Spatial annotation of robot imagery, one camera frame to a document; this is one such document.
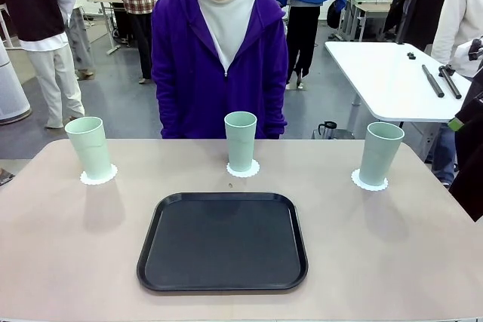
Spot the black handheld device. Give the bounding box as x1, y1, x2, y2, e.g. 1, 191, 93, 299
467, 37, 483, 62

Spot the black rod with clamp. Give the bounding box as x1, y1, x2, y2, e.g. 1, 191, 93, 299
438, 66, 463, 100

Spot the black hanging coat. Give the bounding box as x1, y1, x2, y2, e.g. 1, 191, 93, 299
383, 0, 456, 51

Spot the light green plastic cup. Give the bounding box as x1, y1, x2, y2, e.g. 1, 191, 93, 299
63, 115, 113, 180
358, 121, 406, 187
223, 111, 258, 173

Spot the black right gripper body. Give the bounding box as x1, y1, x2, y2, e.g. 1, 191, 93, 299
448, 110, 483, 223

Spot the person in cream sweater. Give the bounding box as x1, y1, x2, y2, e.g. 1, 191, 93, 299
431, 0, 483, 189

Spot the white work table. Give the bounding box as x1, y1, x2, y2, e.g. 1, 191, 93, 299
324, 40, 472, 140

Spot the white scalloped paper coaster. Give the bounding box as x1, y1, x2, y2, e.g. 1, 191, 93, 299
350, 168, 389, 192
226, 159, 261, 179
79, 163, 118, 186

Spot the person's right forearm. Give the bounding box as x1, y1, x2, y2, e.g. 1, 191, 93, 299
152, 72, 179, 139

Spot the white cylindrical air purifier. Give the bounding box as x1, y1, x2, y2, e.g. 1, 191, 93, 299
0, 37, 33, 126

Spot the black plastic serving tray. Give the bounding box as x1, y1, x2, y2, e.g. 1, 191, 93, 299
136, 192, 309, 293

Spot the person in grey trousers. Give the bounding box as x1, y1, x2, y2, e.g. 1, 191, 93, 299
66, 0, 95, 80

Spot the person's left forearm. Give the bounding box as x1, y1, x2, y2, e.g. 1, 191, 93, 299
263, 72, 289, 140

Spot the person in purple hoodie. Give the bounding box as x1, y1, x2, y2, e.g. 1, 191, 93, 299
150, 0, 290, 140

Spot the grey desk with metal legs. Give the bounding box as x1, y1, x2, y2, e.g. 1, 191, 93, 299
339, 0, 393, 42

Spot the grey low cabinet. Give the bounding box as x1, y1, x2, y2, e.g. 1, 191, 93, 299
311, 129, 356, 140

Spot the glass kettle with black handle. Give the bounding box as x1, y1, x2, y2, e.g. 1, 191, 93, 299
316, 120, 339, 140

